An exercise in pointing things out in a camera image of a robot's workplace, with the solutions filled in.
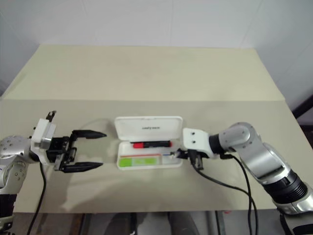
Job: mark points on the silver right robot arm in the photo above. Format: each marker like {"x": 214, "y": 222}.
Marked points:
{"x": 256, "y": 151}

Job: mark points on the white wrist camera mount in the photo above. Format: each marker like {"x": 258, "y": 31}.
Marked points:
{"x": 42, "y": 132}
{"x": 195, "y": 140}

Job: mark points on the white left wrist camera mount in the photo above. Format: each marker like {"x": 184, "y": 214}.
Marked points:
{"x": 42, "y": 132}

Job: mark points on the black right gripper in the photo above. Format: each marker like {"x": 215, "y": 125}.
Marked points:
{"x": 196, "y": 159}

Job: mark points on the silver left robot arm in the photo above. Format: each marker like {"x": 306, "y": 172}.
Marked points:
{"x": 12, "y": 149}

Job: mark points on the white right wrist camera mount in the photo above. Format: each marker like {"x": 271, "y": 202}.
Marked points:
{"x": 195, "y": 140}

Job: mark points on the white plastic pencil case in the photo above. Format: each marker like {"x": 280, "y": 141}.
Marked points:
{"x": 149, "y": 128}

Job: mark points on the dark metal frame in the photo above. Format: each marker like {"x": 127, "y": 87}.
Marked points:
{"x": 304, "y": 110}

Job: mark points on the green eraser block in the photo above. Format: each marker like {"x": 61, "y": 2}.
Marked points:
{"x": 137, "y": 162}

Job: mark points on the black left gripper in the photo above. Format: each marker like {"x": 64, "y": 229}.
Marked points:
{"x": 60, "y": 148}

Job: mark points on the black whiteboard marker red cap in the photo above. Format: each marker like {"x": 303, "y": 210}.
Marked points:
{"x": 151, "y": 144}

